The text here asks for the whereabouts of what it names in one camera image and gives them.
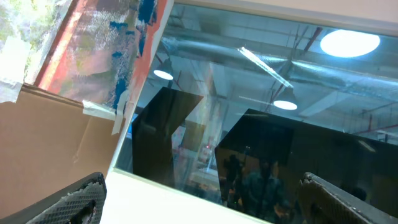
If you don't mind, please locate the brown cardboard sheet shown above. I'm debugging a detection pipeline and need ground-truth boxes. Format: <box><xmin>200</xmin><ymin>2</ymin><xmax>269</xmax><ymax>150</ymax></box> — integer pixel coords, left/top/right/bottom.
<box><xmin>1</xmin><ymin>85</ymin><xmax>120</xmax><ymax>218</ymax></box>

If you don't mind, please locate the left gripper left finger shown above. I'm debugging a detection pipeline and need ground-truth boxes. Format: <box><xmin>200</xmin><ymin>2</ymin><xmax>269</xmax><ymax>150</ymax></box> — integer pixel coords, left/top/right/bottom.
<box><xmin>1</xmin><ymin>172</ymin><xmax>107</xmax><ymax>224</ymax></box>

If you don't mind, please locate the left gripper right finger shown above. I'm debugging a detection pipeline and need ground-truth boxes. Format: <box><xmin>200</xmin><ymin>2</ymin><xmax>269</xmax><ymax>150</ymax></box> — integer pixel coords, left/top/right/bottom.
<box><xmin>297</xmin><ymin>172</ymin><xmax>397</xmax><ymax>224</ymax></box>

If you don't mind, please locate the glass window pane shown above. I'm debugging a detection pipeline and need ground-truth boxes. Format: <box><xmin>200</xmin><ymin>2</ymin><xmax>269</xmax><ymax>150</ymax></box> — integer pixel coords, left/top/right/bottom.
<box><xmin>116</xmin><ymin>4</ymin><xmax>397</xmax><ymax>223</ymax></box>

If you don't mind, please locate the painted poster with tape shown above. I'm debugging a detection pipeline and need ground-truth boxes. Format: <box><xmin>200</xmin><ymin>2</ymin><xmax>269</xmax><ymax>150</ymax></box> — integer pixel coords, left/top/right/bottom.
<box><xmin>1</xmin><ymin>0</ymin><xmax>173</xmax><ymax>134</ymax></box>

